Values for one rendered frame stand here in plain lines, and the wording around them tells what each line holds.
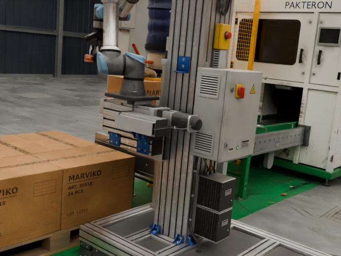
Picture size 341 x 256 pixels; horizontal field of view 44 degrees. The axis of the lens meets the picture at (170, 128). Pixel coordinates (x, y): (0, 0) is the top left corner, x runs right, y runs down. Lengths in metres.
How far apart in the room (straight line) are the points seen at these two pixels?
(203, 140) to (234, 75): 0.37
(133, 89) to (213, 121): 0.49
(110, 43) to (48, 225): 1.16
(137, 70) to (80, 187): 0.87
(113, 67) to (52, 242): 1.16
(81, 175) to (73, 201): 0.17
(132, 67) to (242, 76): 0.60
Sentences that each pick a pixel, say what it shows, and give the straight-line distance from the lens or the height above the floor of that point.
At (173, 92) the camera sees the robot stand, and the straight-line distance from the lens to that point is 2.41.
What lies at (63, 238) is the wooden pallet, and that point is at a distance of 2.86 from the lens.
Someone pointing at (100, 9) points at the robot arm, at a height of 1.51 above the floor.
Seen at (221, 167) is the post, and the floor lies 0.45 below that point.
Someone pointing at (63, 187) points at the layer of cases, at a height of 0.42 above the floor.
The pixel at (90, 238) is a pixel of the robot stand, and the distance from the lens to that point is 2.63.
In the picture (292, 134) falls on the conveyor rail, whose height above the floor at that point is 0.54.
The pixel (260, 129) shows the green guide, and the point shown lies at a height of 0.62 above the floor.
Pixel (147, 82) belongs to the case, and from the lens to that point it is 3.02.
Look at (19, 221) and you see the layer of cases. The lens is 2.64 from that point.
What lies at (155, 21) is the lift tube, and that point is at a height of 1.51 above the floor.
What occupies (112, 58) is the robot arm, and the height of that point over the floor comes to 1.23.
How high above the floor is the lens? 1.31
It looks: 10 degrees down
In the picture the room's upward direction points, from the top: 5 degrees clockwise
